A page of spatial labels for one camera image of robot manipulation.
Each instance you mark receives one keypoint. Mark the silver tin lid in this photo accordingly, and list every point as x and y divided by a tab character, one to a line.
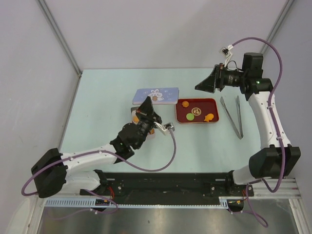
159	96

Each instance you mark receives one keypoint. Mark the aluminium corner post left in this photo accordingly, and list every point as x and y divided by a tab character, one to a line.
59	35

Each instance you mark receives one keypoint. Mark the white paper cup back left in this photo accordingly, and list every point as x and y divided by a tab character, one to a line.
132	115

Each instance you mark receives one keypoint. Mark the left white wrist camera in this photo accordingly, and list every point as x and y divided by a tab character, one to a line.
166	129

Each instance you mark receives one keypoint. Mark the orange fish cookie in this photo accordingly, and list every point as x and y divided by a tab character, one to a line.
209	117

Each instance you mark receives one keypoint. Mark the green round cookie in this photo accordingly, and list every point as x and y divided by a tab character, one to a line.
190	117

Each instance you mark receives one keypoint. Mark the red lacquer tray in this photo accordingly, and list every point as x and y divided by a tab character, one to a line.
199	107

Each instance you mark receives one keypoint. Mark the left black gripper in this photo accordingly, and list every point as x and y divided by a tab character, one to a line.
146	108

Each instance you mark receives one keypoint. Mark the aluminium corner post right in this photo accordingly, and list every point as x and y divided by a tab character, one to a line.
286	9

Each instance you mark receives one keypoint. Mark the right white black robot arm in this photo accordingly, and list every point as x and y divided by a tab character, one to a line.
277	156

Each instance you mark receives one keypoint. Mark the orange flower cookie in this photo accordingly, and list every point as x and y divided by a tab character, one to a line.
135	118

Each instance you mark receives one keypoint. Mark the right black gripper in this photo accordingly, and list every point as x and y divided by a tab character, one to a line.
216	80

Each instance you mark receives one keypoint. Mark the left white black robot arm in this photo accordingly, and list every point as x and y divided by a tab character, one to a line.
58	172

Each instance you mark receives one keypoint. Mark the orange pumpkin cookie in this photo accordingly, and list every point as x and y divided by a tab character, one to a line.
185	104

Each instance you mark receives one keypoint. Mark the aluminium corner post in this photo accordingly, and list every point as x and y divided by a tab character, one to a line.
59	35
286	9

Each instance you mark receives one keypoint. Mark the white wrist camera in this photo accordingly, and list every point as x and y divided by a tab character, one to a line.
226	53
166	129

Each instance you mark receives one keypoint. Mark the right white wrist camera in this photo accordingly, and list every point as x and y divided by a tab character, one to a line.
226	53

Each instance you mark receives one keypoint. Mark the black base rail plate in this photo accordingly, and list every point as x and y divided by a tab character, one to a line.
171	189

